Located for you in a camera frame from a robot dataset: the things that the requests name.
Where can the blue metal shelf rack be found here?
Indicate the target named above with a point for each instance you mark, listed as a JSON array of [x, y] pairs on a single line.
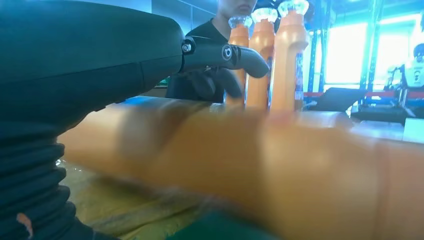
[[344, 49]]

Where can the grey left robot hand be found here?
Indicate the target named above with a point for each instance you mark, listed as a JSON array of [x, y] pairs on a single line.
[[82, 56]]

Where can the orange bottle with clear cap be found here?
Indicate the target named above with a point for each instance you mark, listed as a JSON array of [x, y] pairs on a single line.
[[260, 73], [265, 172], [288, 66], [240, 36]]

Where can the person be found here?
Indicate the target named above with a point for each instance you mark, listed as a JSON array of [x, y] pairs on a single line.
[[205, 31]]

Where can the white table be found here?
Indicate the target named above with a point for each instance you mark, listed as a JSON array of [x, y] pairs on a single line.
[[391, 130]]

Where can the background robot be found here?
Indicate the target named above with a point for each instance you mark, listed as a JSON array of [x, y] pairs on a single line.
[[412, 73]]

